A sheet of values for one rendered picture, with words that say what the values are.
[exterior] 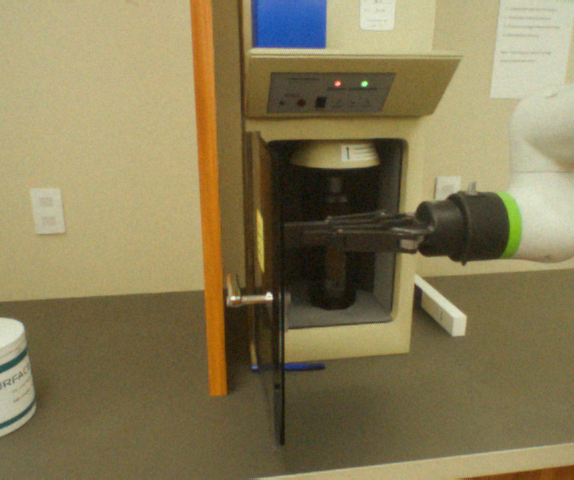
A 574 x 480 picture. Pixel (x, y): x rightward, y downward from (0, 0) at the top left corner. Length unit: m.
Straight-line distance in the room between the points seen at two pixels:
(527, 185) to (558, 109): 0.11
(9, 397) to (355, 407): 0.55
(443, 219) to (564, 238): 0.16
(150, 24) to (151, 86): 0.14
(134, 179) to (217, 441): 0.73
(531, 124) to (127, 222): 0.98
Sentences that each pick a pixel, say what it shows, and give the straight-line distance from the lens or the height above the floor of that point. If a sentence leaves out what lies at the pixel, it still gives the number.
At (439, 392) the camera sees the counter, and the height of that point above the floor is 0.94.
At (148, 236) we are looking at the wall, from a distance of 1.38.
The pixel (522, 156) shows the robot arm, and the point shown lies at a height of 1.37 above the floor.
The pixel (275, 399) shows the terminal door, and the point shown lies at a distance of 0.68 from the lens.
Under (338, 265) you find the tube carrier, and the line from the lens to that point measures 1.04.
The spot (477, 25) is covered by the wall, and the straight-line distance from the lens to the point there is 1.49.
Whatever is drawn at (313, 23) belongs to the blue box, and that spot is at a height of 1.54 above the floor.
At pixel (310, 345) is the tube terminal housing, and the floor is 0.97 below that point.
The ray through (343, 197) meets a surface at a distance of 1.01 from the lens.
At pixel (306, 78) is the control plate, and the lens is 0.81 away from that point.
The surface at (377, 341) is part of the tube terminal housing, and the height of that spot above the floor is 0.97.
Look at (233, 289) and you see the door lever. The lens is 0.68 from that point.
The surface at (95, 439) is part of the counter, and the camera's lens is 0.90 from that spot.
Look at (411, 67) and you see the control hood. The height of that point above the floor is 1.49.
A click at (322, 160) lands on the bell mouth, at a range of 0.94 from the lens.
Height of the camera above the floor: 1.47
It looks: 17 degrees down
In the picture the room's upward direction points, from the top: straight up
